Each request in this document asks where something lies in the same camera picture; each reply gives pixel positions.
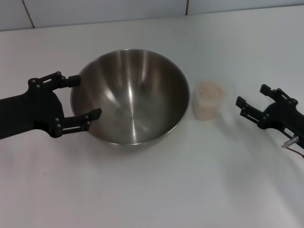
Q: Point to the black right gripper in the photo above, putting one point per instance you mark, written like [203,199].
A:
[285,116]

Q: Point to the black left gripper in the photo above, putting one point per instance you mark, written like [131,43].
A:
[31,111]

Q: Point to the white rice grains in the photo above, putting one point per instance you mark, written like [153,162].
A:
[209,91]

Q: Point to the clear plastic cup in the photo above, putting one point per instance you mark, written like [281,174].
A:
[205,112]

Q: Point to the stainless steel mixing bowl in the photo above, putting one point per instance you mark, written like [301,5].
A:
[133,99]

